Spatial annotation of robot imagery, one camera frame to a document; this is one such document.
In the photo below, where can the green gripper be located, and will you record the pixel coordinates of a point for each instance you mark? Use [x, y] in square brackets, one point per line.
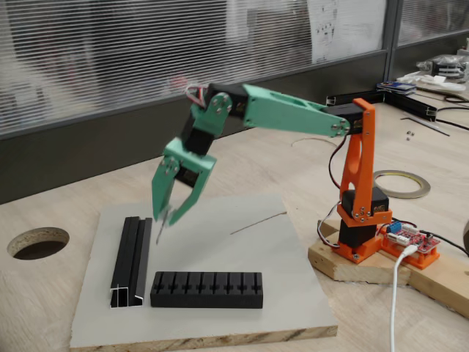
[190, 158]

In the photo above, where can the small metal clip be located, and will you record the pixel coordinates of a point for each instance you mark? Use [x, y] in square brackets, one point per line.
[160, 234]

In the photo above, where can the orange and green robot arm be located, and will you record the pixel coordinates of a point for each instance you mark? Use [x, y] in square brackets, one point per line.
[293, 113]

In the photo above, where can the black slotted rack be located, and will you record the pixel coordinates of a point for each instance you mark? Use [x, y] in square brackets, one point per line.
[205, 298]

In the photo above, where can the grey painted wooden board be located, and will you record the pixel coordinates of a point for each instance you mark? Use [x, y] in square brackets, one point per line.
[238, 256]

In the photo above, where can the grey window blinds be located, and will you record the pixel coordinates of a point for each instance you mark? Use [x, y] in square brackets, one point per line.
[146, 55]
[432, 18]

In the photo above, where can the wooden block with screws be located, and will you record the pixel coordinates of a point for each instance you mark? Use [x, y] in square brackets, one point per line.
[351, 271]

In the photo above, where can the tape roll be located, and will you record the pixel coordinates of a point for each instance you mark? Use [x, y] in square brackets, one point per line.
[402, 196]

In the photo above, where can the red controller circuit board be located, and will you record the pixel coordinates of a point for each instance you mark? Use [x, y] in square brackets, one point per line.
[414, 238]

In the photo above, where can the printed paper sheet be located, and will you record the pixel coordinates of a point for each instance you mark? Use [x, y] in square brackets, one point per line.
[348, 25]

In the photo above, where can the blue card stack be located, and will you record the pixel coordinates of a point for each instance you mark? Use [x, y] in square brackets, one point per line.
[395, 87]

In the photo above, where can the black allen key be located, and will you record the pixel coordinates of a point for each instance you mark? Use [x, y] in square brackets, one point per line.
[425, 125]

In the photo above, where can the white plastic parts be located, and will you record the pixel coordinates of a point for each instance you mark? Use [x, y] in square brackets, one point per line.
[432, 81]

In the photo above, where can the black and white device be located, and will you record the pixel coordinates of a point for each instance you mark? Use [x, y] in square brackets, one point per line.
[445, 67]

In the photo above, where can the black aluminium profile rail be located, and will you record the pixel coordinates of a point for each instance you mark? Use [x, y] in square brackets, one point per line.
[128, 256]

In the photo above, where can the black L-shaped frame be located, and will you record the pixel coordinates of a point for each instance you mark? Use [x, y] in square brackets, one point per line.
[342, 99]

